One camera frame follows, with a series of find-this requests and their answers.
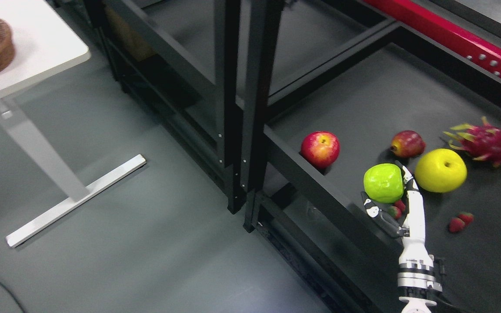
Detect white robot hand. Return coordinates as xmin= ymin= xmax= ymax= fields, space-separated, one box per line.
xmin=361 ymin=160 xmax=434 ymax=266

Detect green apple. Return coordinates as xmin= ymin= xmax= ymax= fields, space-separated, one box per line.
xmin=363 ymin=163 xmax=404 ymax=203

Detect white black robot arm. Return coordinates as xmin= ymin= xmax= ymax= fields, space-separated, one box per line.
xmin=361 ymin=162 xmax=443 ymax=313

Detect yellow apple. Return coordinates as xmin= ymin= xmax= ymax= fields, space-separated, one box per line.
xmin=414 ymin=148 xmax=468 ymax=193

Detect red apple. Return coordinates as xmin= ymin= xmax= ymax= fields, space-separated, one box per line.
xmin=300 ymin=131 xmax=341 ymax=169

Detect black metal shelf right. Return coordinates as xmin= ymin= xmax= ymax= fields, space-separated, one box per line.
xmin=242 ymin=0 xmax=501 ymax=313

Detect black metal shelf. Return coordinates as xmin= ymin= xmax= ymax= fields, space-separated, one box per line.
xmin=242 ymin=0 xmax=501 ymax=313
xmin=55 ymin=0 xmax=286 ymax=213

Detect red shelf beam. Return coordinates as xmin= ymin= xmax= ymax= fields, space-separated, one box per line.
xmin=366 ymin=0 xmax=501 ymax=79

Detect black metal shelf left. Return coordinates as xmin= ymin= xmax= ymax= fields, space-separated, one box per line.
xmin=55 ymin=0 xmax=286 ymax=213

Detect strawberries near hand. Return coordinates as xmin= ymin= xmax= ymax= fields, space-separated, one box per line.
xmin=387 ymin=199 xmax=406 ymax=220

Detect strawberry pair right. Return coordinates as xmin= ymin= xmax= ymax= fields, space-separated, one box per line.
xmin=448 ymin=212 xmax=474 ymax=233

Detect red mango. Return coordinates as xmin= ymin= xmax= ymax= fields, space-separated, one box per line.
xmin=390 ymin=130 xmax=426 ymax=158

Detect pink dragon fruit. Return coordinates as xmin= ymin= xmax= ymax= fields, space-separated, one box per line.
xmin=443 ymin=117 xmax=501 ymax=168

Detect white pedestal table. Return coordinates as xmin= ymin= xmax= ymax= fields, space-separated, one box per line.
xmin=0 ymin=0 xmax=147 ymax=248

